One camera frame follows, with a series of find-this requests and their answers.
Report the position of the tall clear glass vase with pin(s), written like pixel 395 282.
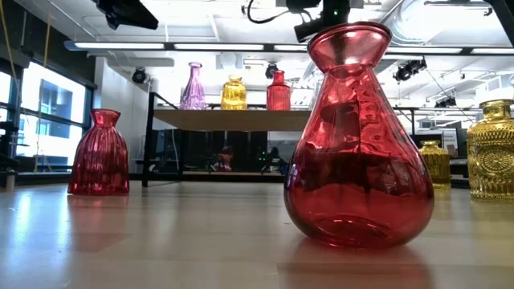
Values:
pixel 314 94

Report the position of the red ribbed bottle vase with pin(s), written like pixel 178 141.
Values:
pixel 278 94

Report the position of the yellow ribbed glass vase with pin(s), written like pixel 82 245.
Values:
pixel 234 96

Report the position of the tall purple glass vase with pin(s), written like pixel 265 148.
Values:
pixel 194 92

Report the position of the red ribbed bell-shaped vase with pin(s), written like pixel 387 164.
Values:
pixel 100 160

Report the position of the small amber bottle vase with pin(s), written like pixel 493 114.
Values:
pixel 435 164

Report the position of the yellow embossed glass vase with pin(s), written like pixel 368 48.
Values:
pixel 492 156

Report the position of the long ceiling light fixture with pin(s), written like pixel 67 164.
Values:
pixel 120 45

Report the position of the black ceiling spotlight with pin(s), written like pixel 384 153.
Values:
pixel 270 69
pixel 139 75
pixel 445 102
pixel 409 69

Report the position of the large glass window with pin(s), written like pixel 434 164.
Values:
pixel 52 120

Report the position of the pear-shaped red glass vase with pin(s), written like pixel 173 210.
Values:
pixel 357 160

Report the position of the dark background partition panels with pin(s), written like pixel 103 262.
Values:
pixel 192 150

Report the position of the person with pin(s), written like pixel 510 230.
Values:
pixel 225 160

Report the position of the wooden shelf with black frame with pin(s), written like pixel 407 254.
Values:
pixel 233 119

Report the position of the black aluminium table frame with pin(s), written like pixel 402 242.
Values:
pixel 225 177

